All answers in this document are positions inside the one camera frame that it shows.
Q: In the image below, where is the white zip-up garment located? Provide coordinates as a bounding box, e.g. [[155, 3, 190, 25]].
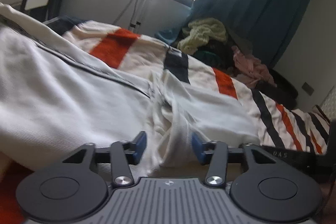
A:
[[1, 5, 259, 178]]

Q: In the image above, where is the striped white orange black blanket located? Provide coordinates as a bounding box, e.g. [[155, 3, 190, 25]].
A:
[[1, 18, 335, 223]]

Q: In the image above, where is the pink garment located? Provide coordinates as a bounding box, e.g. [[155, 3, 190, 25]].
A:
[[232, 46, 277, 88]]

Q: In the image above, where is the black garment on bed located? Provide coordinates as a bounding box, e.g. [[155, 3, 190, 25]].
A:
[[255, 68, 298, 110]]

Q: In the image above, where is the dark green garment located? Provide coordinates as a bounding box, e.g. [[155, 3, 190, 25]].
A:
[[193, 51, 222, 68]]

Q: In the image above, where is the striped pillow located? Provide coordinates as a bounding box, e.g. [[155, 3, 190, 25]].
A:
[[310, 105, 330, 134]]

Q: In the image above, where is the light green knitted sweater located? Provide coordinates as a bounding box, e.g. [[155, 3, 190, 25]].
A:
[[177, 18, 227, 55]]

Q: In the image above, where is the patterned white headboard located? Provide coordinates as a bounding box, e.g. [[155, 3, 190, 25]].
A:
[[320, 86, 336, 120]]

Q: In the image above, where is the teal curtain right of window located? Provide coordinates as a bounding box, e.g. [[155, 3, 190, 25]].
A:
[[154, 0, 310, 68]]

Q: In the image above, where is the wall switch plate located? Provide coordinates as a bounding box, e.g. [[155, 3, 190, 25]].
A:
[[302, 82, 314, 96]]

